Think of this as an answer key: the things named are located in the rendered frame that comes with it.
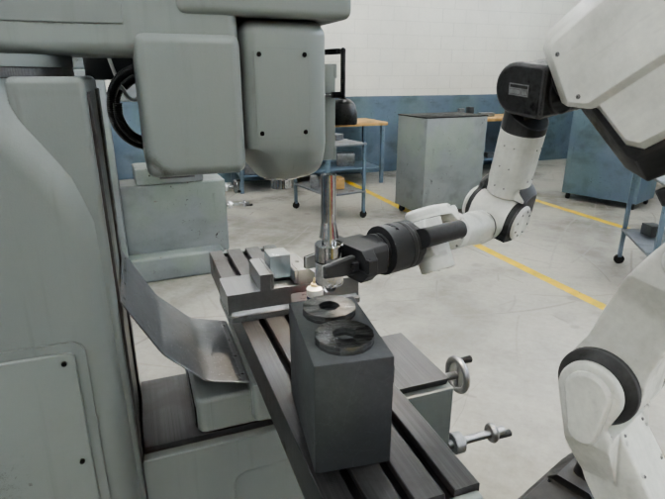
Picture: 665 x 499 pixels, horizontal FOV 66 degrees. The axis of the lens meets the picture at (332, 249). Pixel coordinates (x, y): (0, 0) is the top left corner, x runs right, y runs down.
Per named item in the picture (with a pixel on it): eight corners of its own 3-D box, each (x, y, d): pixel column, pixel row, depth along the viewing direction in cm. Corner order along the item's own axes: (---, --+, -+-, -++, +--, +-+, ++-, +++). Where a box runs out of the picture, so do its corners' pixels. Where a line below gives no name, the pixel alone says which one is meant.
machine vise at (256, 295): (339, 281, 149) (340, 246, 145) (361, 302, 135) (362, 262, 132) (219, 300, 137) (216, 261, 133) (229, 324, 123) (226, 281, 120)
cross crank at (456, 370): (456, 378, 166) (459, 346, 162) (479, 398, 155) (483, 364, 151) (414, 388, 160) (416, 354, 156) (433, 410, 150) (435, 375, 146)
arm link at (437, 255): (375, 228, 96) (419, 218, 103) (391, 283, 96) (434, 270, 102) (415, 212, 87) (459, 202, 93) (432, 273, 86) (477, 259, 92)
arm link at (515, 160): (485, 204, 124) (507, 115, 111) (534, 226, 117) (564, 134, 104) (458, 221, 118) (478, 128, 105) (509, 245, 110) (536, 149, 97)
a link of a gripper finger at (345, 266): (322, 261, 80) (352, 254, 84) (322, 281, 81) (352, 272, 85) (328, 264, 79) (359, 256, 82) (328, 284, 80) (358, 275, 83)
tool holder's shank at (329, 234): (317, 245, 82) (316, 175, 78) (321, 239, 85) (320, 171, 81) (336, 246, 81) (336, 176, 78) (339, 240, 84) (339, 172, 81)
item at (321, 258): (312, 287, 83) (312, 252, 81) (318, 276, 88) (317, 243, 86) (340, 288, 83) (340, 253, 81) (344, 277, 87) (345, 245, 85)
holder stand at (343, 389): (352, 383, 100) (353, 288, 93) (391, 461, 80) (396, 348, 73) (291, 391, 97) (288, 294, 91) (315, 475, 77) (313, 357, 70)
